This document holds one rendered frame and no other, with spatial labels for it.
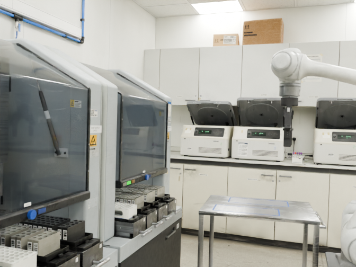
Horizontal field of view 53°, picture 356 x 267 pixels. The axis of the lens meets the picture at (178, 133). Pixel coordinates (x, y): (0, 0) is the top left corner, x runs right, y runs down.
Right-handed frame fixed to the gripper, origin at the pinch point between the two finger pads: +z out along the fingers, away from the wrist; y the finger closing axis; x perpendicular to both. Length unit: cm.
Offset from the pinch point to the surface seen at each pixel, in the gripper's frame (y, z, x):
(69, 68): -42, -28, 84
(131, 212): -12, 36, 70
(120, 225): -17, 41, 73
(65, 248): -62, 37, 70
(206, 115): 255, -18, 104
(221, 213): 15, 38, 32
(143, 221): -6, 41, 66
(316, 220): 20.5, 37.9, -13.8
